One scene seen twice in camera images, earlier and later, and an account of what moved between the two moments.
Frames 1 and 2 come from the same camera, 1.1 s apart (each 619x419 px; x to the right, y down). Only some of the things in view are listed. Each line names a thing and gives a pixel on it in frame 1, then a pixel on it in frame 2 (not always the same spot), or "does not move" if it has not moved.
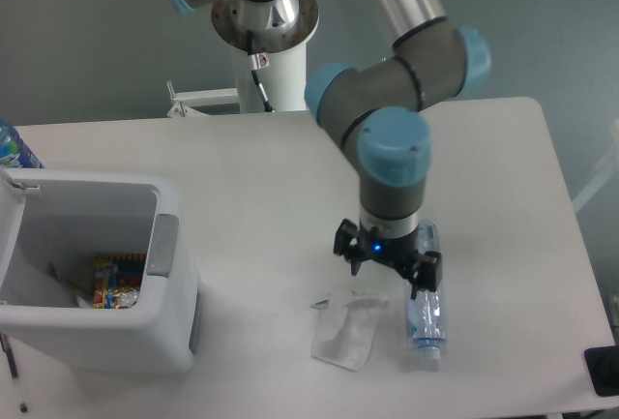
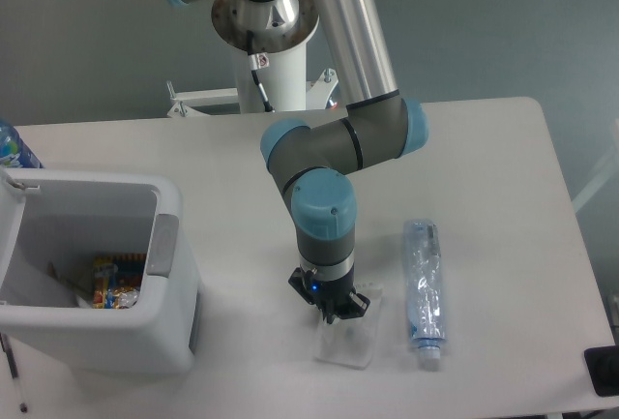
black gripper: [399, 252] → [331, 286]
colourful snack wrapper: [117, 280] does not move
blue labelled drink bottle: [14, 151] does not move
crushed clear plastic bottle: [426, 311] does not move
